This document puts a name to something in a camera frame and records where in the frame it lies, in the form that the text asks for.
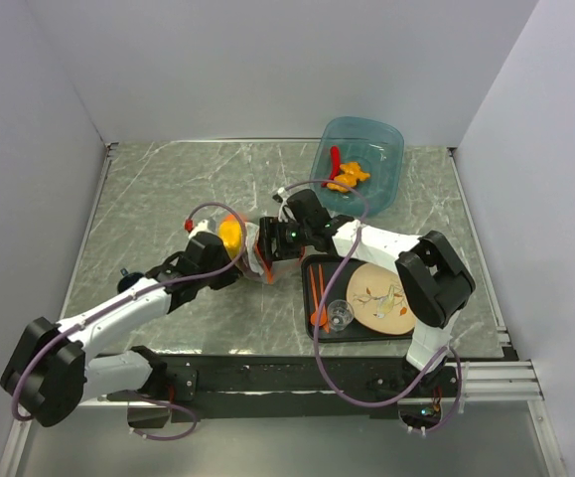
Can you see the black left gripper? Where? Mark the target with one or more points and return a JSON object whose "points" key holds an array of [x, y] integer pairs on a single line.
{"points": [[231, 274]]}

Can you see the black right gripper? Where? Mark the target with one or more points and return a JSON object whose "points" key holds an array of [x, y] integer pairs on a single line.
{"points": [[272, 228]]}

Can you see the yellow fake bell pepper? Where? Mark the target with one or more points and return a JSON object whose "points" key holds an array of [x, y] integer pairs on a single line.
{"points": [[230, 232]]}

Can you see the clear zip top bag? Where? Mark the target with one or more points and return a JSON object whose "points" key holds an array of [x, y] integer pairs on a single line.
{"points": [[254, 267]]}

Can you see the tan fake ginger root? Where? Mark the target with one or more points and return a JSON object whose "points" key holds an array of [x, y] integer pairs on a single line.
{"points": [[350, 175]]}

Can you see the red fake chili pepper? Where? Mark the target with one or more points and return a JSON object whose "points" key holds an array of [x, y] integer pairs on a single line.
{"points": [[335, 157]]}

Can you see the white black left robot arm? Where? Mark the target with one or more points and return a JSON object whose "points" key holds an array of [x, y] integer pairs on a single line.
{"points": [[56, 366]]}

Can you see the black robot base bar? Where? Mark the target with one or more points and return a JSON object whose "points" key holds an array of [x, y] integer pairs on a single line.
{"points": [[249, 386]]}

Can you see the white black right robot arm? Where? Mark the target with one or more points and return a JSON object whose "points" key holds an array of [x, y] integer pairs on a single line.
{"points": [[435, 281]]}

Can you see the small clear glass cup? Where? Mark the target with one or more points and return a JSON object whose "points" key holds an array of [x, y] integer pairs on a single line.
{"points": [[340, 315]]}

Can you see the orange plastic spoon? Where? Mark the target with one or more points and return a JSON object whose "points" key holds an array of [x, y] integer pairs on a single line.
{"points": [[319, 318]]}

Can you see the teal transparent plastic bin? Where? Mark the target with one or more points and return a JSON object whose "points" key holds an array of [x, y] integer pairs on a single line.
{"points": [[379, 149]]}

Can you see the beige bird pattern plate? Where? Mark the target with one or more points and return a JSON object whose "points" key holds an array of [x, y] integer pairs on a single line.
{"points": [[379, 301]]}

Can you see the black plastic tray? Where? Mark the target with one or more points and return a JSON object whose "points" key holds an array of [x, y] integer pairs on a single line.
{"points": [[336, 283]]}

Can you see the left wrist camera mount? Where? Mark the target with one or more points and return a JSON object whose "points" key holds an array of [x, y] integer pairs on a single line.
{"points": [[203, 226]]}

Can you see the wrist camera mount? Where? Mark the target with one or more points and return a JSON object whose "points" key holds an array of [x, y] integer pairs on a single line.
{"points": [[281, 196], [203, 226]]}

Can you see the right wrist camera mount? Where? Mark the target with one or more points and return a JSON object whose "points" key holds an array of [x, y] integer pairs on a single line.
{"points": [[281, 196]]}

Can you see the aluminium frame rail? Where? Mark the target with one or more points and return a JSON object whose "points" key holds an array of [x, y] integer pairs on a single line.
{"points": [[500, 381]]}

